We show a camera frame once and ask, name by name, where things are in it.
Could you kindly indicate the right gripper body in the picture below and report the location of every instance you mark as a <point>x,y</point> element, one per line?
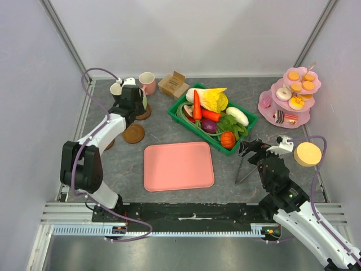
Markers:
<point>258,147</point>

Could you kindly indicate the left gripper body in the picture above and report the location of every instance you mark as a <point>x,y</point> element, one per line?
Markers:
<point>139,106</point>

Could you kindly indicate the green mug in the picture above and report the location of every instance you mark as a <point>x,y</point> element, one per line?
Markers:
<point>144,101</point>

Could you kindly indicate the chocolate cake slice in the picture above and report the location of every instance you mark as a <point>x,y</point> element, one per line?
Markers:
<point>279,116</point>

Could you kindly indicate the red striped cake slice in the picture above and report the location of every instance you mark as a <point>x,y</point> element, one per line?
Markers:
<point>291,118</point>

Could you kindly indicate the brown saucer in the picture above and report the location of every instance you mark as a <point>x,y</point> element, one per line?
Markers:
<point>110,145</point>
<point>133,134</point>
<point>146,114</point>

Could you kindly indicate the pink macaron cake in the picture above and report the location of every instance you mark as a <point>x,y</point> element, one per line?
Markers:
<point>266,102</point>

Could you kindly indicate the yellow glazed donut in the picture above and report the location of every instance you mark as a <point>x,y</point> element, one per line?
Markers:
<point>296,103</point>

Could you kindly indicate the white glazed donut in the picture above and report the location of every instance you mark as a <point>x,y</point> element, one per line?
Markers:
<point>283,94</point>

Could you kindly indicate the round biscuit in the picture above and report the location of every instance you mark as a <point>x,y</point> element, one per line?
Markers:
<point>296,87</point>
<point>294,76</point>

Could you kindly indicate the biscuits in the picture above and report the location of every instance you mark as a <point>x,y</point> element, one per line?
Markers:
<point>307,82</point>

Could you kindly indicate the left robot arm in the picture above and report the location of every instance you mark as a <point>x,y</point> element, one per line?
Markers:
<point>81,166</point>

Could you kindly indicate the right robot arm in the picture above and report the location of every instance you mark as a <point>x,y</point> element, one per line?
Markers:
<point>288,205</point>

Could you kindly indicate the black mug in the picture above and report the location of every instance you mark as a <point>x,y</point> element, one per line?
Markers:
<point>116,91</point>

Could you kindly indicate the pink mug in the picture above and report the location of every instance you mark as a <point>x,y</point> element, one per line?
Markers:
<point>148,82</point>

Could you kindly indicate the small orange pumpkin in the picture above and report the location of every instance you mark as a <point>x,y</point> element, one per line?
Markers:
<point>228,140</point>

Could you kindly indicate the white radish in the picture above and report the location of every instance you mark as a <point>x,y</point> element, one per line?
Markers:
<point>238,115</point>

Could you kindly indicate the green leafy vegetable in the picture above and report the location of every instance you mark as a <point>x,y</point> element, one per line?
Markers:
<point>228,123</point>

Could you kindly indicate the cardboard box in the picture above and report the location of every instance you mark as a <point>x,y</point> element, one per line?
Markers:
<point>173,86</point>

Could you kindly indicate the yellow round sponge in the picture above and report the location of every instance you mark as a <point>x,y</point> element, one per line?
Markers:
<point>307,154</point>

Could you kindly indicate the green long beans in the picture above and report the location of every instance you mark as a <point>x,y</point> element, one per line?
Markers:
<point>197,124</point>

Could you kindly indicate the pink three-tier cake stand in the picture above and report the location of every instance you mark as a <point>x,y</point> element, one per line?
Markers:
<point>303,114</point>

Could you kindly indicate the purple onion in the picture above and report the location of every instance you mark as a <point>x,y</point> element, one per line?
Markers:
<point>209,126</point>

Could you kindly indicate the mushroom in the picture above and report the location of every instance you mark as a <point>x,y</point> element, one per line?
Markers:
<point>188,110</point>

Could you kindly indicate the lying carrot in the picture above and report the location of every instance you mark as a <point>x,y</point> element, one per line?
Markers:
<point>214,116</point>

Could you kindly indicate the napa cabbage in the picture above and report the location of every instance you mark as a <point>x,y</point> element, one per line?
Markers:
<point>213,99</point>

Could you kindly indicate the upright carrot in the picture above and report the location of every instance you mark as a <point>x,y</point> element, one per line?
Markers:
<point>197,114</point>

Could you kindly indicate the pink serving tray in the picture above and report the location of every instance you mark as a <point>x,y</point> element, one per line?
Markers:
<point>178,166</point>

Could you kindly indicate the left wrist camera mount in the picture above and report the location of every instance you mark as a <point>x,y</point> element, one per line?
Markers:
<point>127,81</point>

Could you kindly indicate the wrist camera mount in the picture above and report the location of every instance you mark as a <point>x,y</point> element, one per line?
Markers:
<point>285,146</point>
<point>127,81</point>

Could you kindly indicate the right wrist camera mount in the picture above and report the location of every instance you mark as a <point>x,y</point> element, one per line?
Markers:
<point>285,146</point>

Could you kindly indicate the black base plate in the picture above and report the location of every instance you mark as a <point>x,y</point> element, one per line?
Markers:
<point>197,216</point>

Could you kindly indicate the white cable duct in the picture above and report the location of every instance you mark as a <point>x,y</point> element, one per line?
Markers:
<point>112,231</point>

